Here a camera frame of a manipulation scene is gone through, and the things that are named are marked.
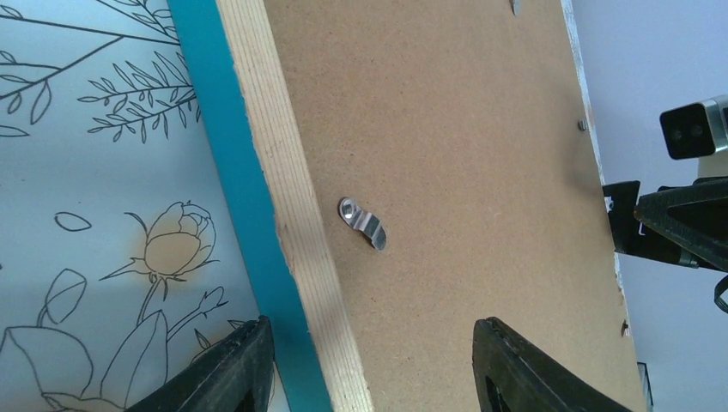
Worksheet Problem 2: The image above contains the brown backing board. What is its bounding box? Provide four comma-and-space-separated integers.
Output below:
265, 1, 645, 411

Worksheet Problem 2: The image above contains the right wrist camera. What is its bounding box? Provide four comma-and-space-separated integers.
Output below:
659, 94, 727, 160

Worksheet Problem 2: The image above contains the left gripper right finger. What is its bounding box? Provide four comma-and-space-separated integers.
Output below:
472, 317, 627, 411

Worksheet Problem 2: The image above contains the teal and wood picture frame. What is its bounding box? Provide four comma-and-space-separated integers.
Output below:
169, 1, 373, 411

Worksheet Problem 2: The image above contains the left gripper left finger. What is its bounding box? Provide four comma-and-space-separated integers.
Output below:
129, 316, 275, 412

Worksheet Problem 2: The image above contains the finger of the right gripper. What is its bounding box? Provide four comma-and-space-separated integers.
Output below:
634, 180, 727, 272
603, 180, 699, 269

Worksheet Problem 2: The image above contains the floral patterned table mat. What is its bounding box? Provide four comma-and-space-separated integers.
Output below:
1, 1, 259, 411

